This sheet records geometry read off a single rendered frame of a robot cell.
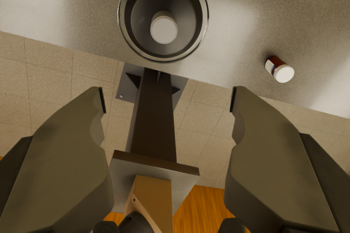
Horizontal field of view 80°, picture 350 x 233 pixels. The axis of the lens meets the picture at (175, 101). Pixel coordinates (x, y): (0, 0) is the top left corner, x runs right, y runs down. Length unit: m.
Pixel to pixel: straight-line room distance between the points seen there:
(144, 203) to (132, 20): 0.60
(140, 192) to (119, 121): 1.16
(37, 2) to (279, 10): 0.52
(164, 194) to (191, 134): 1.21
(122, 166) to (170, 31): 0.61
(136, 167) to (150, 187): 0.08
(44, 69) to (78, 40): 1.25
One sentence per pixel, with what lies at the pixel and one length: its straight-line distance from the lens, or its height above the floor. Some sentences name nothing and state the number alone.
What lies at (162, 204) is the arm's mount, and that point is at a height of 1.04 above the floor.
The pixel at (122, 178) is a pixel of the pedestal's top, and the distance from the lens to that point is 0.82.
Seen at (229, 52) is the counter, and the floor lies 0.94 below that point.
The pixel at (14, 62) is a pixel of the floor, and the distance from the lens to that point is 1.86.
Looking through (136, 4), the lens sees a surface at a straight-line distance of 0.25.
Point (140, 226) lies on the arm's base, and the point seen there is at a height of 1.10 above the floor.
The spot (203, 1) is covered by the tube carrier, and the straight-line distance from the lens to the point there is 0.27.
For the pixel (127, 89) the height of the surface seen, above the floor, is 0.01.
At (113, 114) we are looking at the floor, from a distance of 1.82.
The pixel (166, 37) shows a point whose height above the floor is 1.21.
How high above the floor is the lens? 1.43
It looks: 57 degrees down
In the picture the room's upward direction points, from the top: 175 degrees clockwise
